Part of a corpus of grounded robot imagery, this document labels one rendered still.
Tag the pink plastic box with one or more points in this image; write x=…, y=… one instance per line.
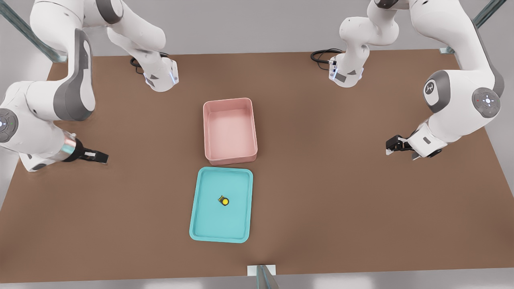
x=229, y=132

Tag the small yellow button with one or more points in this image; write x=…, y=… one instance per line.
x=224, y=200

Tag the pale blue-green tray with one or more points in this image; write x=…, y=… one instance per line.
x=221, y=216

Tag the silver frame post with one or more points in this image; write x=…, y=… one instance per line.
x=265, y=277
x=28, y=32
x=482, y=16

